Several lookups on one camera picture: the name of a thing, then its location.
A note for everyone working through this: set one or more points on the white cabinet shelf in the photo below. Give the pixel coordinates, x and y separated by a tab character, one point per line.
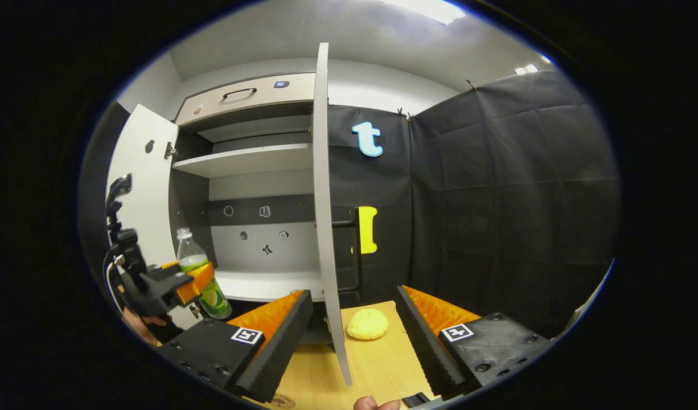
252	159

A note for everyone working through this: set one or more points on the metal door hinge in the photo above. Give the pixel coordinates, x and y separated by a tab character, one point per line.
169	150

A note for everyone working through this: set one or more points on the green label plastic bottle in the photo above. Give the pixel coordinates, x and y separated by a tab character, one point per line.
217	302

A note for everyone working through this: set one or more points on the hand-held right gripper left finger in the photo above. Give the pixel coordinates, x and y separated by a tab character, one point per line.
280	353

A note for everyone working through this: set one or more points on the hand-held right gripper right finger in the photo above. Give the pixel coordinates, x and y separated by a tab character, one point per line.
426	347

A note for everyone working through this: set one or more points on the white cabinet drawer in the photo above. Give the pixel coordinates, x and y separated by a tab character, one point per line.
252	99

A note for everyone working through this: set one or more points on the white and grey cabinet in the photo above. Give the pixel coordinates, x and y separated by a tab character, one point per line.
258	250

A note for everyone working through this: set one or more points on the small ceiling light panel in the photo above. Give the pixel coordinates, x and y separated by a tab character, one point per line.
525	69

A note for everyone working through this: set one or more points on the white door with checkered sticker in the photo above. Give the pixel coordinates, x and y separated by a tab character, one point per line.
150	188

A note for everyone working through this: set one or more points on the round wooden coaster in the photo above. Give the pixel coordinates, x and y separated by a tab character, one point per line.
282	401

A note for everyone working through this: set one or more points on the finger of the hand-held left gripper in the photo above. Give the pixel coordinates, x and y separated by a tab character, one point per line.
167	282
168	264

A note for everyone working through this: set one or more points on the black backdrop cloth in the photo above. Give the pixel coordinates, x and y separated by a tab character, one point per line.
497	199

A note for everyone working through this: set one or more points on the long ceiling light panel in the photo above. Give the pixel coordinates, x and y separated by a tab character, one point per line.
428	8

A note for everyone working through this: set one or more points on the yellow bumpy round object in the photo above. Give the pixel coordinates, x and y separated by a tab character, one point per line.
367	323

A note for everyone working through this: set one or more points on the white door with box stickers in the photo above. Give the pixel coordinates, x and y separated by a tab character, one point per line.
324	228

